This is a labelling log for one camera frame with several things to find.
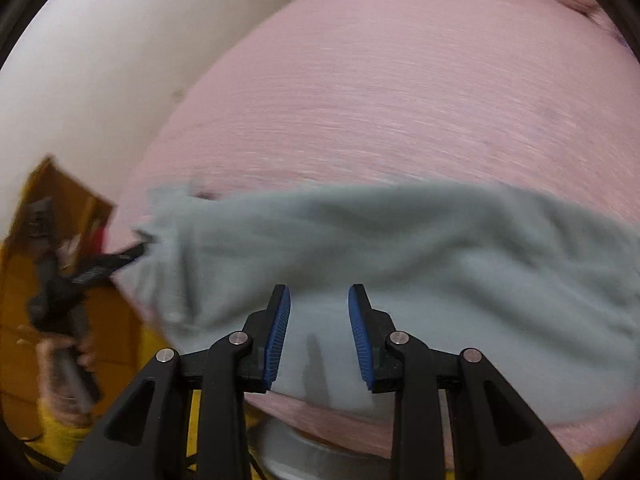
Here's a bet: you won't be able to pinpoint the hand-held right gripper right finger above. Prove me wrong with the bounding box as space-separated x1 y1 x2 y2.
348 284 583 480

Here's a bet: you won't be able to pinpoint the pink floral bed sheet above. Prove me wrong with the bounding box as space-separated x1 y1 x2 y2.
107 0 640 461

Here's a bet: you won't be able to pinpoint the wooden cabinet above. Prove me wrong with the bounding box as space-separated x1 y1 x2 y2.
0 156 166 441

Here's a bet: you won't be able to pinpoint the person's left hand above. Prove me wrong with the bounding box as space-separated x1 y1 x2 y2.
17 324 101 428

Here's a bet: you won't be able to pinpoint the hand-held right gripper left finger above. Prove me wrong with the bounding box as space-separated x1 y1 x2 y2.
60 284 292 480

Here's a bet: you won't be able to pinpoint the grey-green pants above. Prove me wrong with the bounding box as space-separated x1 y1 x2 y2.
132 180 640 423

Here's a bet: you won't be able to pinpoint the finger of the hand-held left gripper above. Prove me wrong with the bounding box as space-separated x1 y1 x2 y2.
74 241 152 290

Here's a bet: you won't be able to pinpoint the black cable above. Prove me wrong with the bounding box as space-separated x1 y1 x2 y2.
19 439 67 473

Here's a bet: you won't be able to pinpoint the person's left forearm yellow sleeve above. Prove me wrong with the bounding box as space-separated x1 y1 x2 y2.
36 400 97 467

